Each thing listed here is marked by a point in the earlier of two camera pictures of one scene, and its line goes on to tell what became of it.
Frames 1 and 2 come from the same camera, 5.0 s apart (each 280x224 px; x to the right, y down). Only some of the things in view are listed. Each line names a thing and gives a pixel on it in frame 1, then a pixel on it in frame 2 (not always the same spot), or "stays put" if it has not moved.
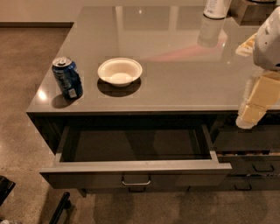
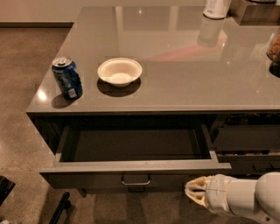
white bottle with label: [216, 9] stays put
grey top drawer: [135, 157] stays put
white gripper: [268, 48] → [218, 192]
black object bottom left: [6, 187] stays put
